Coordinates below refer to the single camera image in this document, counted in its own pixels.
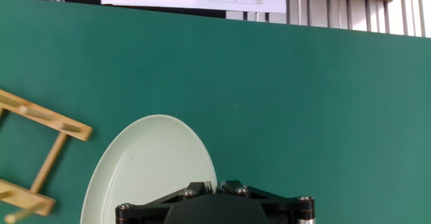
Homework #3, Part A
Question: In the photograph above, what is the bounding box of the green table mat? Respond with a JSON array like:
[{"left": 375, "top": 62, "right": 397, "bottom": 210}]
[{"left": 0, "top": 0, "right": 431, "bottom": 224}]

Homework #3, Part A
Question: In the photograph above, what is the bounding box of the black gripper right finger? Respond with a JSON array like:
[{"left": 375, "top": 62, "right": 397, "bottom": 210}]
[{"left": 217, "top": 180, "right": 316, "bottom": 224}]

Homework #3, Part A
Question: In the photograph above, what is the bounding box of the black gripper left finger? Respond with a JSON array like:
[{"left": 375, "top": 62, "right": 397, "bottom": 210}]
[{"left": 114, "top": 181, "right": 215, "bottom": 224}]

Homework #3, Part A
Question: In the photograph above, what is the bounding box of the pale green round dish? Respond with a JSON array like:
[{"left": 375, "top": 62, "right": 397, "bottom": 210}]
[{"left": 79, "top": 114, "right": 219, "bottom": 224}]

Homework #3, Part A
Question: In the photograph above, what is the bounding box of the wooden dish rack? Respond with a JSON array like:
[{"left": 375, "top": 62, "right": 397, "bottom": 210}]
[{"left": 0, "top": 88, "right": 94, "bottom": 224}]

